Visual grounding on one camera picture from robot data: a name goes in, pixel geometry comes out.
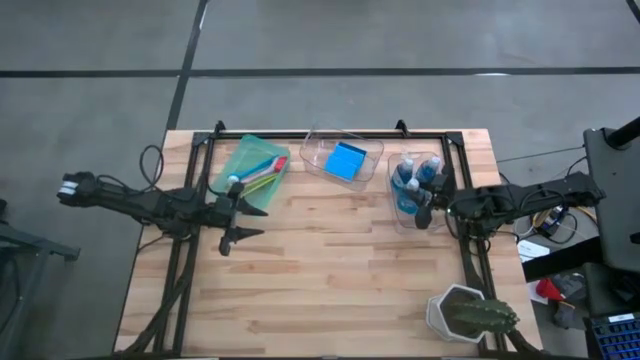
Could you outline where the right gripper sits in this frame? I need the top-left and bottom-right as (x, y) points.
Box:
(414, 165), (459, 231)

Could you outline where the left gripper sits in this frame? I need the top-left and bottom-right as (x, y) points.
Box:
(202, 182), (270, 258)

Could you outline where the blue dish soap bottle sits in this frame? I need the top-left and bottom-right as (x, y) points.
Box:
(391, 154), (415, 189)
(415, 155), (442, 184)
(395, 178), (427, 216)

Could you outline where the blue dish brush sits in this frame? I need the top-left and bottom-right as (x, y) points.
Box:
(225, 157), (275, 187)

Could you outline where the red dish brush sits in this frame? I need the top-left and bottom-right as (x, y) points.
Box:
(247, 155), (290, 182)

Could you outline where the clear plastic bin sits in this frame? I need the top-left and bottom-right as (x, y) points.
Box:
(387, 151), (454, 232)
(298, 124), (385, 193)

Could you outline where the green translucent plastic bin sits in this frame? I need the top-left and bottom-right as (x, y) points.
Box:
(209, 133), (293, 211)

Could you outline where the white faceted planter pot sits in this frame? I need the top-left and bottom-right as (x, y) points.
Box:
(425, 283), (494, 345)

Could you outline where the white paper sheet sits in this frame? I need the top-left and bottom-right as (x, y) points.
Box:
(517, 238), (551, 263)

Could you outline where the blue electronics box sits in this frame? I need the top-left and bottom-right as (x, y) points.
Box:
(532, 207), (569, 237)

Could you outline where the green cactus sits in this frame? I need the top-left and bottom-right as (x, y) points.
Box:
(444, 298), (521, 336)

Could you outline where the black stand beam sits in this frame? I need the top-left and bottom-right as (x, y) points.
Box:
(522, 236), (606, 282)

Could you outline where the red cloth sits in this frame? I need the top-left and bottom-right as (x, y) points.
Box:
(535, 278), (566, 303)

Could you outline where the grey cloth bundle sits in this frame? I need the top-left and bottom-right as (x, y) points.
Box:
(549, 272), (587, 329)

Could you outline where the grey metal cabinet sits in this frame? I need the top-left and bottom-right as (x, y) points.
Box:
(583, 127), (640, 274)

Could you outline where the grey metal stand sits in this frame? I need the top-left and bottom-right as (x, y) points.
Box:
(0, 198), (81, 360)

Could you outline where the black pole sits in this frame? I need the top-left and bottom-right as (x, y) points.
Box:
(606, 117), (640, 150)

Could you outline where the backlit computer keyboard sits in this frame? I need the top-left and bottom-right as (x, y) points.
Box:
(583, 312), (640, 360)

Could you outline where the black aluminium table frame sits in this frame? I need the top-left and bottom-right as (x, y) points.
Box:
(113, 118), (544, 360)

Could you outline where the thin black floor cable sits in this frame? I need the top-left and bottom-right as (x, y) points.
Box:
(496, 146), (586, 164)

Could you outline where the yellow cable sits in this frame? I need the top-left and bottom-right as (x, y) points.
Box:
(532, 203), (600, 227)

